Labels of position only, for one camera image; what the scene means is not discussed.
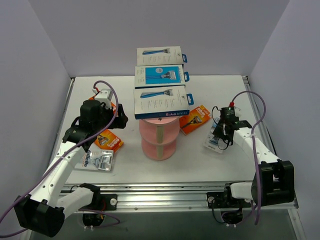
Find orange Gillette Fusion box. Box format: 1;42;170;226
94;129;124;153

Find blister razor pack blue card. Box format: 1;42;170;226
203;117;226;154

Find white Gillette blister pack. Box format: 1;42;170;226
75;149;114;172

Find blue Harry's razor box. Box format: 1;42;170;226
134;64;190;89
136;46;188;66

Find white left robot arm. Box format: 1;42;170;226
14;99;128;238

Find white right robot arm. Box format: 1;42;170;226
213;105;295;207

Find pink three-tier wooden shelf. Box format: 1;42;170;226
139;117;180;161

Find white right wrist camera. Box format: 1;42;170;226
229;101;242;118

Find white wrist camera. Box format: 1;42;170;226
229;101;242;118
92;88;113;109

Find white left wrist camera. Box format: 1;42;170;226
92;88;113;109

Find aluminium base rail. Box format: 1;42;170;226
28;183;300;213

